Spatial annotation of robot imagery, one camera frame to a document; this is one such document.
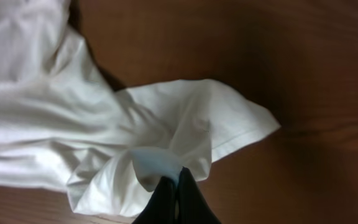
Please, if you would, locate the white t-shirt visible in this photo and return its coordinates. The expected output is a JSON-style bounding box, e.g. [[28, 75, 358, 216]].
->
[[0, 1, 280, 217]]

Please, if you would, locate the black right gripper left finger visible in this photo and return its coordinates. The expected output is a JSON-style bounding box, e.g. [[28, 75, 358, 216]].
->
[[132, 177, 176, 224]]

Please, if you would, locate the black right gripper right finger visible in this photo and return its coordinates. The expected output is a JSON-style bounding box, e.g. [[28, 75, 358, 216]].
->
[[177, 167, 221, 224]]

